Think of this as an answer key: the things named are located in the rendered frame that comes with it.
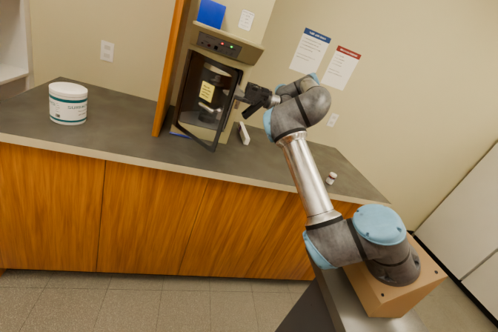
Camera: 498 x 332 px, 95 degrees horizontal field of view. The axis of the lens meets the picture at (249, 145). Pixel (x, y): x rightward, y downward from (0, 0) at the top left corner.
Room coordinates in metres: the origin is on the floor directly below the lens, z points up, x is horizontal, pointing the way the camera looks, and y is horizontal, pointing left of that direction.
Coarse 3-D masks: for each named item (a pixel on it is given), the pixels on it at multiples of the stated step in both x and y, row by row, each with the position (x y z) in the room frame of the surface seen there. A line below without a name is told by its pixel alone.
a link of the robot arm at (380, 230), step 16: (368, 208) 0.56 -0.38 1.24; (384, 208) 0.55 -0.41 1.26; (352, 224) 0.54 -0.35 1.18; (368, 224) 0.52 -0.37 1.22; (384, 224) 0.51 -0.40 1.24; (400, 224) 0.51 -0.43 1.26; (368, 240) 0.49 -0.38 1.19; (384, 240) 0.47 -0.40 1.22; (400, 240) 0.49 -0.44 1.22; (368, 256) 0.48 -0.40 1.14; (384, 256) 0.49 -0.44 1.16; (400, 256) 0.50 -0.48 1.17
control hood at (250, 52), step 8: (200, 24) 1.00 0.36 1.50; (192, 32) 1.02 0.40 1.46; (208, 32) 1.02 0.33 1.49; (216, 32) 1.02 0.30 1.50; (224, 32) 1.03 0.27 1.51; (192, 40) 1.06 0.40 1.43; (232, 40) 1.06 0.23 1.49; (240, 40) 1.06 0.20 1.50; (248, 40) 1.18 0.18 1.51; (248, 48) 1.09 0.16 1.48; (256, 48) 1.09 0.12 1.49; (264, 48) 1.09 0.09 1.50; (240, 56) 1.13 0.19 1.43; (248, 56) 1.13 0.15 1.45; (256, 56) 1.13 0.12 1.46
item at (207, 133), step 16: (192, 64) 1.07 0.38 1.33; (208, 64) 1.03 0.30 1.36; (192, 80) 1.06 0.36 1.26; (208, 80) 1.02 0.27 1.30; (224, 80) 0.98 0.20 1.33; (192, 96) 1.05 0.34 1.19; (224, 96) 0.97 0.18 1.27; (192, 112) 1.04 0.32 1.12; (208, 112) 0.99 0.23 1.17; (224, 112) 0.96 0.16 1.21; (192, 128) 1.02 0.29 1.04; (208, 128) 0.98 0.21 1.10; (208, 144) 0.97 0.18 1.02
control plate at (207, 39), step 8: (200, 32) 1.02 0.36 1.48; (200, 40) 1.06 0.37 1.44; (208, 40) 1.06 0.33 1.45; (216, 40) 1.06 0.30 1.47; (224, 40) 1.06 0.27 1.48; (208, 48) 1.09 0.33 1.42; (224, 48) 1.09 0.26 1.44; (232, 48) 1.09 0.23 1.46; (240, 48) 1.09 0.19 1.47; (232, 56) 1.13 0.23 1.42
